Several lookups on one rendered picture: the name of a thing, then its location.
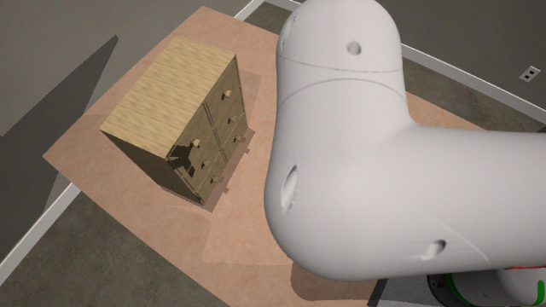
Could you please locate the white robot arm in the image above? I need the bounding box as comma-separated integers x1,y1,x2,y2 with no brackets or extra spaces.
264,0,546,307

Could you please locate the small wooden chest of drawers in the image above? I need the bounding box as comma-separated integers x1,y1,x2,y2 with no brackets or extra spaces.
99,36,247,205

